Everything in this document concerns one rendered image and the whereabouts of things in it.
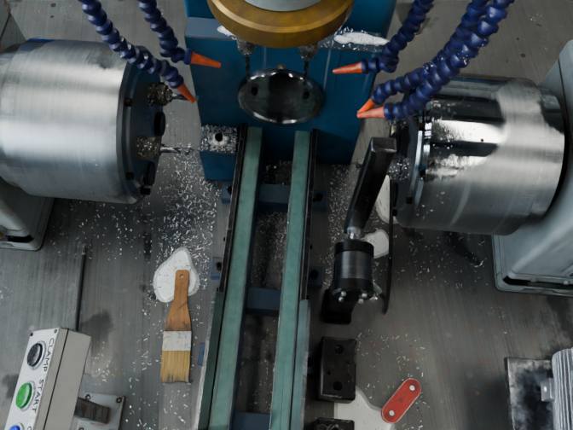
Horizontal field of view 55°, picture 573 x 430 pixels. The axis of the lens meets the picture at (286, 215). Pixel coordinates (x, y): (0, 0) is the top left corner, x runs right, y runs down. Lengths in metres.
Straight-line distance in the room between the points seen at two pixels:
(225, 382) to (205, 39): 0.52
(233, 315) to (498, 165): 0.46
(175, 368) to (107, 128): 0.44
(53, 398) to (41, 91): 0.41
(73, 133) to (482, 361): 0.78
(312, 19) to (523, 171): 0.37
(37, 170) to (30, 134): 0.06
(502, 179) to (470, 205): 0.06
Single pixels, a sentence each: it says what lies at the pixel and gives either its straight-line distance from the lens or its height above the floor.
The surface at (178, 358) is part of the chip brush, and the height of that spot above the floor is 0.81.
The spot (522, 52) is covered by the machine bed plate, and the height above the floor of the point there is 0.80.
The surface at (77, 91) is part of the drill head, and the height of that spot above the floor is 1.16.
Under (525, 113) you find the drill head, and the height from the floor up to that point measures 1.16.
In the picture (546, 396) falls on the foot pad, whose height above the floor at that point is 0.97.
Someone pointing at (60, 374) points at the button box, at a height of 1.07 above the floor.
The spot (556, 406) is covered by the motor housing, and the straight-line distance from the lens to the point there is 0.91.
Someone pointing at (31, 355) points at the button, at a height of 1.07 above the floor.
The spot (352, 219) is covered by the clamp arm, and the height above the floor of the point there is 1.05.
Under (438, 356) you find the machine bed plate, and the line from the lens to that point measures 1.06.
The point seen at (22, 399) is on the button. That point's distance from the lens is 0.78.
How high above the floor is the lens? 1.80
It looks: 65 degrees down
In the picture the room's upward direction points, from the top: 4 degrees clockwise
